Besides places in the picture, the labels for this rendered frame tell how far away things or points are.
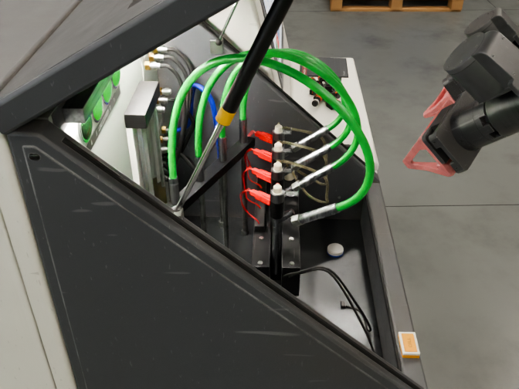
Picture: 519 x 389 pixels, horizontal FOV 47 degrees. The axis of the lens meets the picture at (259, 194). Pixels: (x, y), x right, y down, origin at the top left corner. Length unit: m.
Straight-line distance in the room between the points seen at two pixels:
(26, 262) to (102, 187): 0.18
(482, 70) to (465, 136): 0.11
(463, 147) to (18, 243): 0.59
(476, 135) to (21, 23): 0.64
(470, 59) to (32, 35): 0.57
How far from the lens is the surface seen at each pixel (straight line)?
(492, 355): 2.48
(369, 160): 0.95
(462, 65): 0.72
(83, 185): 0.76
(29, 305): 0.94
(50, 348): 0.99
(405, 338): 1.13
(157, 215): 0.77
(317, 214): 1.03
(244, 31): 1.38
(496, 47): 0.72
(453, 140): 0.80
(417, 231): 2.95
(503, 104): 0.75
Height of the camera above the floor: 1.79
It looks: 35 degrees down
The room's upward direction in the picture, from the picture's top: straight up
